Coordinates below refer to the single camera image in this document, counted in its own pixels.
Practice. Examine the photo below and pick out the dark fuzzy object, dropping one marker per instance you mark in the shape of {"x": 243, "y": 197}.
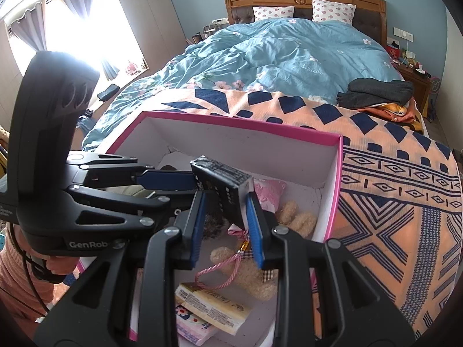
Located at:
{"x": 214, "y": 225}

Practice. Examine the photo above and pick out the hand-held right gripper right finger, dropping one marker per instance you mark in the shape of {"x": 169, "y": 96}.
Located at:
{"x": 255, "y": 231}

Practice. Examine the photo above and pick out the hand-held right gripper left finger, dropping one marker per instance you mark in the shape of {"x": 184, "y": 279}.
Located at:
{"x": 199, "y": 224}

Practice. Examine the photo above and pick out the blue clothing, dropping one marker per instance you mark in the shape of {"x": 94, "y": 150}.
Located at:
{"x": 86, "y": 121}

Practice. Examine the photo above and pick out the dark thermos cup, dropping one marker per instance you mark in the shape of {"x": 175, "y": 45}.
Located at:
{"x": 197, "y": 38}

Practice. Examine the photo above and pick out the black rectangular box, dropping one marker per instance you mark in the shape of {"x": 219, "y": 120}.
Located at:
{"x": 224, "y": 184}

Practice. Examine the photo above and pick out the person's left hand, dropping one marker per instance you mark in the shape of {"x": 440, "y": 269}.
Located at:
{"x": 61, "y": 265}

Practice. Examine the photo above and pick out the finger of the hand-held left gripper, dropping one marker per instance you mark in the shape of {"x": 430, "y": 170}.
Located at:
{"x": 166, "y": 180}
{"x": 119, "y": 202}

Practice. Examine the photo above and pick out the floral tissue packet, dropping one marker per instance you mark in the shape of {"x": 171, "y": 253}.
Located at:
{"x": 191, "y": 327}

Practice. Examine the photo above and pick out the pink cardboard box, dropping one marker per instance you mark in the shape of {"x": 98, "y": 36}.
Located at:
{"x": 235, "y": 144}

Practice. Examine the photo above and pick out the black pouch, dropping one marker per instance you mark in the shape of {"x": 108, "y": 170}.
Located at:
{"x": 107, "y": 93}

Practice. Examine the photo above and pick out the blue floral duvet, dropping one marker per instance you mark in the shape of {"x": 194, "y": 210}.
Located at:
{"x": 271, "y": 54}

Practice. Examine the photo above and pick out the yellow packet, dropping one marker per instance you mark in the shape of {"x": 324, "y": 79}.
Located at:
{"x": 217, "y": 305}

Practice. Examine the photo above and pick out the orange patterned blanket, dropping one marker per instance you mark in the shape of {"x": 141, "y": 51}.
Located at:
{"x": 379, "y": 195}

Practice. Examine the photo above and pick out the pink toy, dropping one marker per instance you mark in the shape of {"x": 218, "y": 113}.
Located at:
{"x": 131, "y": 67}

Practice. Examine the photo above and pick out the beige wardrobe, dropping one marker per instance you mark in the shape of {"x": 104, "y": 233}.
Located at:
{"x": 162, "y": 18}

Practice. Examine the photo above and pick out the pink satin packet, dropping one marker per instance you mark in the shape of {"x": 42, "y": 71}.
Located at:
{"x": 269, "y": 191}

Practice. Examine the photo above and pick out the wooden nightstand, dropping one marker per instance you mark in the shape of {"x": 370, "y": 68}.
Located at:
{"x": 416, "y": 79}

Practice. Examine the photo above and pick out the grey curtain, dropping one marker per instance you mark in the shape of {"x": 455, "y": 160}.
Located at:
{"x": 77, "y": 0}
{"x": 30, "y": 32}

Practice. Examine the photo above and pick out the person's left forearm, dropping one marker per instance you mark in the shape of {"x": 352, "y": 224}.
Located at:
{"x": 14, "y": 278}

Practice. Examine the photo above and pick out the red box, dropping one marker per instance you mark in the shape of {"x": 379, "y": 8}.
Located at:
{"x": 393, "y": 50}

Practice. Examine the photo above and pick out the white wall socket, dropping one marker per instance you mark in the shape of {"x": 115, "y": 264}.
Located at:
{"x": 402, "y": 33}
{"x": 220, "y": 20}

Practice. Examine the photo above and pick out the beige teddy bear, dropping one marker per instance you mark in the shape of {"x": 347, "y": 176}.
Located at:
{"x": 253, "y": 282}

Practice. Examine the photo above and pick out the white patterned pillow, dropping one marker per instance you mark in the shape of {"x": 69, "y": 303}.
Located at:
{"x": 332, "y": 11}
{"x": 273, "y": 13}

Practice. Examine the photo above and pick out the orange clothing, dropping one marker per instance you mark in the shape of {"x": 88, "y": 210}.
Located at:
{"x": 398, "y": 114}

